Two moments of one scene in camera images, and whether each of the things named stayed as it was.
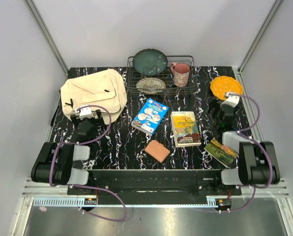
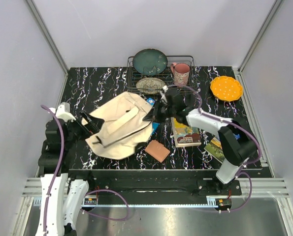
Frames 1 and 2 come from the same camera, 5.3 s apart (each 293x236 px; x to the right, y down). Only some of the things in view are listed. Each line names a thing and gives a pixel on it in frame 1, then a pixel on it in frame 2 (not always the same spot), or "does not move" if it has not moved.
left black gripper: [97, 121] -> [94, 124]
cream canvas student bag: [106, 88] -> [124, 127]
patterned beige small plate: [150, 85] does not move
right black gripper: [214, 103] -> [152, 116]
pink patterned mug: [180, 72] does not move
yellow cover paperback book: [185, 130] does not move
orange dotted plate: [220, 85] does not move
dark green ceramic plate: [149, 62] does not move
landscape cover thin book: [223, 154] does not move
